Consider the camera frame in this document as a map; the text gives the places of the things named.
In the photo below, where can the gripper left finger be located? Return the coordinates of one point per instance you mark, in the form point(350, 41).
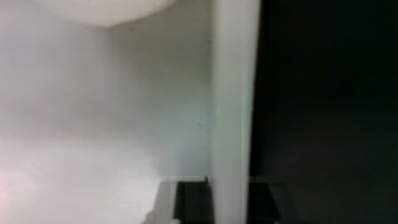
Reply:
point(183, 203)

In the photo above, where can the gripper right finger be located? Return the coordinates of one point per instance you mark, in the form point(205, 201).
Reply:
point(270, 203)

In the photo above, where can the white square tabletop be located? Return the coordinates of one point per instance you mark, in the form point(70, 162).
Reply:
point(125, 109)

